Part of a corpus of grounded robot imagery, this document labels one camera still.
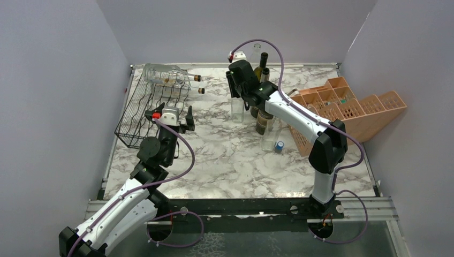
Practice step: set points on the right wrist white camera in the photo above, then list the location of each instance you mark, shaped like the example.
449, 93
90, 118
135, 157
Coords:
236, 56

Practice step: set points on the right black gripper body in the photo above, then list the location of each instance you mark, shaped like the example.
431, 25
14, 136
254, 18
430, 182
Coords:
243, 92

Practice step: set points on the pink plastic organizer basket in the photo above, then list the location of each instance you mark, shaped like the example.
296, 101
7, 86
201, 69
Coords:
363, 118

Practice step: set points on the black wire wine rack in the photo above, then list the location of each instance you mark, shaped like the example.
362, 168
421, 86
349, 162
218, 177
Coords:
133, 126

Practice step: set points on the blue small cylinder can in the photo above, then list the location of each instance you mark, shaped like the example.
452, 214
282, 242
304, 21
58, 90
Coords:
279, 147

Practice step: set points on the bottle with brown cap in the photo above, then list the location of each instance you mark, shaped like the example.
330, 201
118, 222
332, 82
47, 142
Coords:
194, 77

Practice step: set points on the wrist white camera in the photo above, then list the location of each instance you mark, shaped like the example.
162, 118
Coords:
236, 56
168, 116

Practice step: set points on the clear rounded glass bottle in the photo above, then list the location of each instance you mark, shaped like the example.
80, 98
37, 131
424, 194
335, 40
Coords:
271, 134

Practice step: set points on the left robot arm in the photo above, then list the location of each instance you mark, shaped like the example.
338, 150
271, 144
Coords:
139, 199

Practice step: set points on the dark green wine bottle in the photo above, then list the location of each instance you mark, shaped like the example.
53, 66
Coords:
262, 64

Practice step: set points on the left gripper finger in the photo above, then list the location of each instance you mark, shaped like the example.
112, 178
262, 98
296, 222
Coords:
155, 113
190, 124

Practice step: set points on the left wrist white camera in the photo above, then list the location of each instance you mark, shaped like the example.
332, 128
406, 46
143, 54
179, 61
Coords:
168, 116

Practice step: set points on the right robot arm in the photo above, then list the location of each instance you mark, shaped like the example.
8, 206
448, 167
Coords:
328, 139

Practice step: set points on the wine bottle silver foil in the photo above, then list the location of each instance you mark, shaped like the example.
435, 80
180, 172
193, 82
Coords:
261, 121
263, 77

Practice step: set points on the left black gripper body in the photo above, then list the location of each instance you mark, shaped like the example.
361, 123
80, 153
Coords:
167, 135

